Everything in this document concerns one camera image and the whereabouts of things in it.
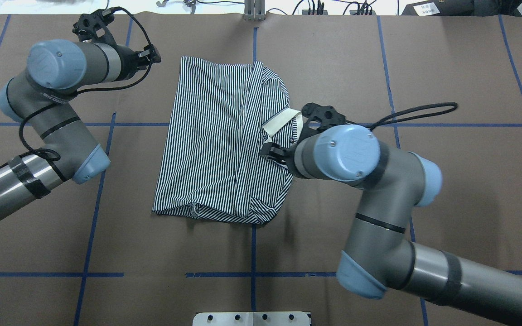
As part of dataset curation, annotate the navy white striped polo shirt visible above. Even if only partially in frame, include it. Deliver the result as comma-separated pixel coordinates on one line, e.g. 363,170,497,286
152,56,302,225

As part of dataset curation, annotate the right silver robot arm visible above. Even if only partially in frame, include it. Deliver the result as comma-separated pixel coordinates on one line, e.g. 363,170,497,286
259,102,522,326

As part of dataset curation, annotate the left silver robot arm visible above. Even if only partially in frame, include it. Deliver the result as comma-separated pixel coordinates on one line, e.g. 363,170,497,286
0,6,161,221

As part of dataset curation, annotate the white mounting post base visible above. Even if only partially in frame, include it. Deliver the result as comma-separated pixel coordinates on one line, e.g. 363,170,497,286
192,311,313,326

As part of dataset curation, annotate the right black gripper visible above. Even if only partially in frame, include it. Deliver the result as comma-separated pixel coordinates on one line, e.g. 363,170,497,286
258,102,348,177

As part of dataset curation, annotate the aluminium frame post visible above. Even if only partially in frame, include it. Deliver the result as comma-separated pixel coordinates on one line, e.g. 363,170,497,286
243,0,266,21

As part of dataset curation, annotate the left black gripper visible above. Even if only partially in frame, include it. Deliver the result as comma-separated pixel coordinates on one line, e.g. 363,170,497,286
72,8,162,82

